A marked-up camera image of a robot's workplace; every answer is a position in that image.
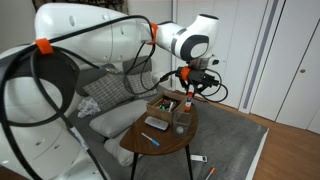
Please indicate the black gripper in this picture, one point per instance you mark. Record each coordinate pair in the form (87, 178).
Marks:
(199, 77)

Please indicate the orange capped white bottle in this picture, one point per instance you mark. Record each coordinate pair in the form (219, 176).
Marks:
(188, 103)

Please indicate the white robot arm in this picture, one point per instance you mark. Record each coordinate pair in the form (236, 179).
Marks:
(100, 66)

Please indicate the grey mesh pen holder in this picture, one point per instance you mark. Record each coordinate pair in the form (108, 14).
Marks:
(182, 120)

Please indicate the orange and white pen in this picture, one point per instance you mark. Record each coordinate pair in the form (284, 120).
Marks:
(210, 173)

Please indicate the markers bundle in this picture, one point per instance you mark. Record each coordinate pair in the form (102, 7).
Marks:
(165, 104)

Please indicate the brown cardboard box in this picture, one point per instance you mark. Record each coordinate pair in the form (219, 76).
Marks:
(163, 112)

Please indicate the white dimpled ball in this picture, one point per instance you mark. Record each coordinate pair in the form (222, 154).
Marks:
(180, 129)

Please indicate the small grey checkered pillow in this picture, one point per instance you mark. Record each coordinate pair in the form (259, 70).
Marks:
(141, 83)

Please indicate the grey carpet rug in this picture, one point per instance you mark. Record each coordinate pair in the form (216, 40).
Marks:
(226, 143)

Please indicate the blue capped grey marker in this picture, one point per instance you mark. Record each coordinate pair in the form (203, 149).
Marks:
(150, 139)

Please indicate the white remote control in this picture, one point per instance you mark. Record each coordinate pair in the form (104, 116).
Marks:
(199, 158)

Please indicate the black table leg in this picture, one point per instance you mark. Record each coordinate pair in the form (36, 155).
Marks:
(134, 166)
(189, 163)

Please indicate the long white pillow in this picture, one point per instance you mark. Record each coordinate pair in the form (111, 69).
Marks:
(116, 117)

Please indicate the large grey checkered pillow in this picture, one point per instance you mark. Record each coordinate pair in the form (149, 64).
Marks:
(108, 90)

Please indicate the rounded white pillow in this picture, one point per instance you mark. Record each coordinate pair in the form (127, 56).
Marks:
(118, 150)

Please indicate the crumpled white cloth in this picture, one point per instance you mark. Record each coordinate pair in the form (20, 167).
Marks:
(88, 106)

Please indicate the round door knob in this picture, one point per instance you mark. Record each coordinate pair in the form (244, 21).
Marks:
(302, 70)

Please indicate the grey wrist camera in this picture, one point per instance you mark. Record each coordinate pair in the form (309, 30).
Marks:
(204, 62)

